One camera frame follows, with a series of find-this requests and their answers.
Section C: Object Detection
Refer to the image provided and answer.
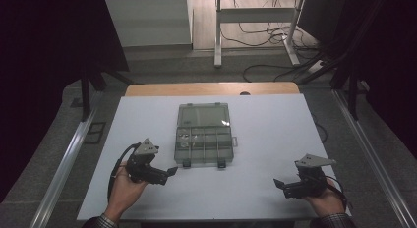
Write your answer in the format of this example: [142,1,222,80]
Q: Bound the clear green compartment box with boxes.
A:
[173,102,238,169]

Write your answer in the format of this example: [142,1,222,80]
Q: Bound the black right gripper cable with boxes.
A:
[324,174,349,212]

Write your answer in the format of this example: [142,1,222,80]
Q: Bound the aluminium floor rail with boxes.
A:
[331,89,417,228]
[29,89,100,228]

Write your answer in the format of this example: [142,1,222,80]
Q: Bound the white metal desk frame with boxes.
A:
[213,0,307,69]

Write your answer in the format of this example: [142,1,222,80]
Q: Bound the thin black cable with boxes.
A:
[310,112,328,144]

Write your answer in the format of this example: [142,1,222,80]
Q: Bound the person's right hand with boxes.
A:
[302,177,346,218]

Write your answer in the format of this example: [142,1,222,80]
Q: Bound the black curtain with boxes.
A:
[328,0,417,163]
[0,0,130,202]

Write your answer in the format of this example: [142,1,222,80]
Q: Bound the black metal stand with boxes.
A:
[80,66,136,122]
[296,0,387,121]

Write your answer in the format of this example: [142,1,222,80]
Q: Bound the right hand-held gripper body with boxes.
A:
[282,153,337,200]

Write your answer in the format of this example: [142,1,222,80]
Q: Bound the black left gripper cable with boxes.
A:
[107,142,142,202]

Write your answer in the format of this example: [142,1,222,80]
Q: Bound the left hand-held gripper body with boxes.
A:
[125,138,170,187]

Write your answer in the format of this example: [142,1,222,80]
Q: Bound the white power strip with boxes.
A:
[307,59,327,75]

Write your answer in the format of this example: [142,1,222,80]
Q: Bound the tangled black floor cables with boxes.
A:
[219,0,319,49]

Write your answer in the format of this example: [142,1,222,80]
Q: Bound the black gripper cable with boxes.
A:
[107,142,142,202]
[324,174,349,212]

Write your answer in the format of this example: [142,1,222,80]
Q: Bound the person's left hand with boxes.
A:
[103,164,149,223]

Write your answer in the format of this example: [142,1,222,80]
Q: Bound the long black floor cable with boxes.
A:
[242,63,313,84]

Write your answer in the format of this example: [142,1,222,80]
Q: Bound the white cabinet panel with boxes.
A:
[105,0,195,49]

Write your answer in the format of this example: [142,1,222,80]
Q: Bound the white table cover sheet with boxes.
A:
[76,93,352,222]

